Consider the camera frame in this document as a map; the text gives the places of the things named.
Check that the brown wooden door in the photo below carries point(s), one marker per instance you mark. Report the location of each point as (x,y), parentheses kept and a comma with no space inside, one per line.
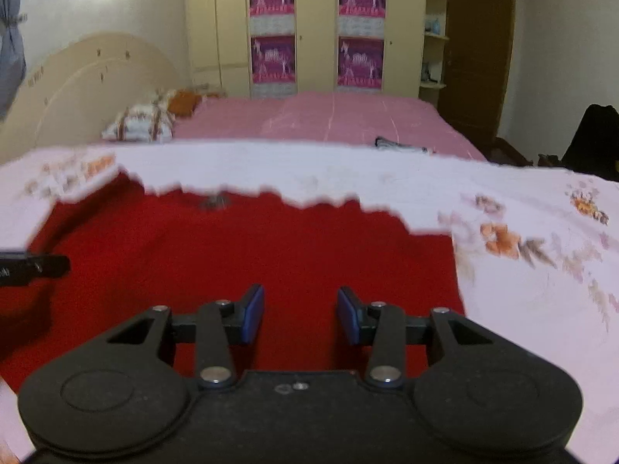
(476,58)

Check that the pink bed cover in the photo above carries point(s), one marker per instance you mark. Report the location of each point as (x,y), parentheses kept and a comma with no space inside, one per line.
(338,116)

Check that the black jacket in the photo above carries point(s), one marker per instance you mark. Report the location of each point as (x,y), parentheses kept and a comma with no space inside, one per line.
(595,140)

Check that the blue grey curtain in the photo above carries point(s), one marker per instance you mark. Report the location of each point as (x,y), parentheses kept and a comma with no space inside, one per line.
(12,48)

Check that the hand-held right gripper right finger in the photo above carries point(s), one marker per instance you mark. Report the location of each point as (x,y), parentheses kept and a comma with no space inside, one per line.
(348,314)

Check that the white patterned pillow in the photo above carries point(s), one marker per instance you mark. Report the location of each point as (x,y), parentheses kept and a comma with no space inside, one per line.
(138,123)
(164,96)

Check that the dark folded cloth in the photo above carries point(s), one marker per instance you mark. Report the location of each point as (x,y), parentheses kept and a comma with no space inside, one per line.
(399,144)

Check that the red embellished sweater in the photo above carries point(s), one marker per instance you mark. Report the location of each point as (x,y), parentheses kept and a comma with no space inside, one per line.
(290,251)

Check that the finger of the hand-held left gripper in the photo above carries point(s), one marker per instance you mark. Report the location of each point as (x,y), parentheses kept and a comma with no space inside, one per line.
(51,267)

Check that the cream wardrobe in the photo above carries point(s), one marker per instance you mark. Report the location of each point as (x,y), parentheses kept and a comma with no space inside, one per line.
(227,34)

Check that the cream arched headboard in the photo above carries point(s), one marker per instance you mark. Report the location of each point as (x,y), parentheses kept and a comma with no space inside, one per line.
(72,87)

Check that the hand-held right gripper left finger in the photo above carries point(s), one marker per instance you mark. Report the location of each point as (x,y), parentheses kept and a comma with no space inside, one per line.
(254,314)

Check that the white floral bedsheet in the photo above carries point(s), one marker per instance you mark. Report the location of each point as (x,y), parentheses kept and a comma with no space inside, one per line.
(532,324)

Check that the cream corner shelf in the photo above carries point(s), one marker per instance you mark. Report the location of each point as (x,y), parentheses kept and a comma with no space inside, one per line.
(434,58)

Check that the orange pillow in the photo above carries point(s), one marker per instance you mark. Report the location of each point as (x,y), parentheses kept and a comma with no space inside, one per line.
(183,102)

